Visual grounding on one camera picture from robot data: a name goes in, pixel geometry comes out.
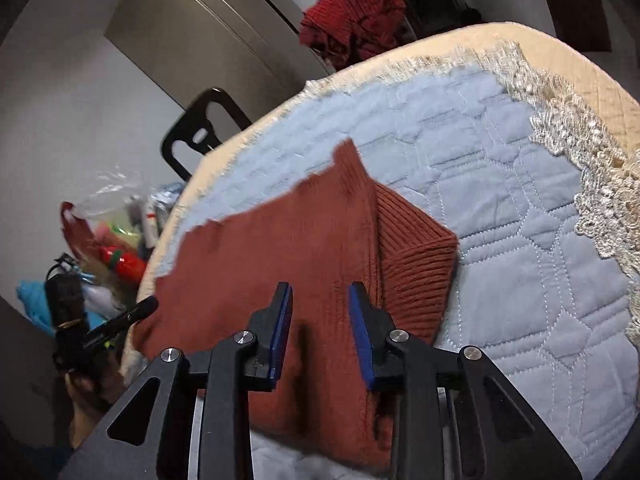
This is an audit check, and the clear plastic bag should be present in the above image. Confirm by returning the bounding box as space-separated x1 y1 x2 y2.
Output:
75 165 151 221

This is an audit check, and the red bottle with green cap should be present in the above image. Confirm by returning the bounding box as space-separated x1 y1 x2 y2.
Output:
98 245 148 286

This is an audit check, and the white cabinet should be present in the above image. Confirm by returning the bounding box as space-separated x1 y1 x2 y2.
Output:
105 0 351 111

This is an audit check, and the rust brown knit sweater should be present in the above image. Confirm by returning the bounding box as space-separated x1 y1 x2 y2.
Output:
134 138 460 471

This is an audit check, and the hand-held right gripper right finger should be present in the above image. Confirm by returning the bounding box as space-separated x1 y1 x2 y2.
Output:
348 281 583 480

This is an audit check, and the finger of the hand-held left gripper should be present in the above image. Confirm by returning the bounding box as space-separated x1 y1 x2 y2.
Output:
84 296 160 351

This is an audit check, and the teal box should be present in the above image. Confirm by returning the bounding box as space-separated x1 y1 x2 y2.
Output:
15 280 56 336

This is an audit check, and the blue quilted table cover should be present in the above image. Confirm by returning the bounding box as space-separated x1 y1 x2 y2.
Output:
120 21 640 480

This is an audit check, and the black wooden chair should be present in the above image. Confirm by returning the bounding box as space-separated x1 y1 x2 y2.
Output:
160 88 252 181

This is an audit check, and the red gift bag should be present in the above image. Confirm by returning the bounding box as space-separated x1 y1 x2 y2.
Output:
60 201 96 261

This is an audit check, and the red plaid garment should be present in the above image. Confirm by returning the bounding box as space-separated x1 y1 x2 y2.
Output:
299 0 408 61

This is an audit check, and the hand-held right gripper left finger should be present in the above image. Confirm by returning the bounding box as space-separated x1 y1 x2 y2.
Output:
57 281 293 480

